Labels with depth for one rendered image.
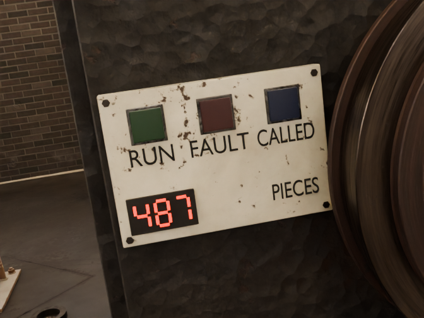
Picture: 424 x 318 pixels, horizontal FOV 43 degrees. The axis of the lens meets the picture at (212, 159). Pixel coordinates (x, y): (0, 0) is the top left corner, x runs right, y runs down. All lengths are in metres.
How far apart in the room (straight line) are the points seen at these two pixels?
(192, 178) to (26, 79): 6.08
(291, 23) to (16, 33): 6.11
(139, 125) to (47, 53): 6.04
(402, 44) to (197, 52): 0.23
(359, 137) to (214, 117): 0.17
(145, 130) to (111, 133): 0.04
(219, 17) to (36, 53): 6.05
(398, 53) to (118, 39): 0.30
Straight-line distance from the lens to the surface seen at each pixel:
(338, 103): 0.59
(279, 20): 0.65
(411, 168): 0.54
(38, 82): 6.65
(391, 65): 0.53
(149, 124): 0.61
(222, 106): 0.61
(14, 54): 6.69
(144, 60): 0.63
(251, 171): 0.64
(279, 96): 0.63
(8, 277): 3.68
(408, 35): 0.54
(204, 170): 0.63
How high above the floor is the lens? 1.28
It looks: 12 degrees down
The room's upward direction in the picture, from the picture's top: 8 degrees counter-clockwise
